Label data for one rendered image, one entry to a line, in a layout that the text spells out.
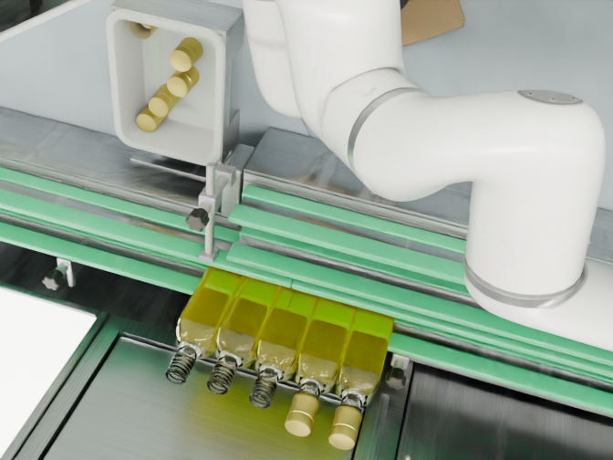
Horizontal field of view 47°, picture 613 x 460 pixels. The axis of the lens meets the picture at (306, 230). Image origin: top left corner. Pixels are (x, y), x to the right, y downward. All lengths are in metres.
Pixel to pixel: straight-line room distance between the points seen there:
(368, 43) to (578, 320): 0.25
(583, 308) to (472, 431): 0.66
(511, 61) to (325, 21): 0.50
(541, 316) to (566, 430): 0.71
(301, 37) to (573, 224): 0.24
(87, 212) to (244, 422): 0.40
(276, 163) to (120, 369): 0.39
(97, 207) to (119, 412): 0.31
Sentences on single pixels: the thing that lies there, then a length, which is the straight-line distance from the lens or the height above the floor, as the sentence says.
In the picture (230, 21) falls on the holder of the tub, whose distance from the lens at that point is 1.01.
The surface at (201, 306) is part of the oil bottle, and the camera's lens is 0.99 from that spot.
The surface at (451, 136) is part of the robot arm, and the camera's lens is 0.45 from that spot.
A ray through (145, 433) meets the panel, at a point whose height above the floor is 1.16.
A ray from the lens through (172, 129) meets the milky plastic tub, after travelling 1.14.
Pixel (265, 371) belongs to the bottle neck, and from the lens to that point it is 0.94.
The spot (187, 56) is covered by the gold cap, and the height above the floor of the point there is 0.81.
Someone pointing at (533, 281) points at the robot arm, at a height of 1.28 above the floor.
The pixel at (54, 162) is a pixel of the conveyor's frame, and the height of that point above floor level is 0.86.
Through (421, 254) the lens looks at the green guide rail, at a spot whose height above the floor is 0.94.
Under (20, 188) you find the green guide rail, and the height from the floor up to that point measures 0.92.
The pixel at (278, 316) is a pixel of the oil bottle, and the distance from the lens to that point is 0.98.
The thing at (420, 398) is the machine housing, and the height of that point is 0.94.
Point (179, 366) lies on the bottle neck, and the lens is 0.94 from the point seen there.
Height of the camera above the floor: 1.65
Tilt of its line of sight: 48 degrees down
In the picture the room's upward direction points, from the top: 157 degrees counter-clockwise
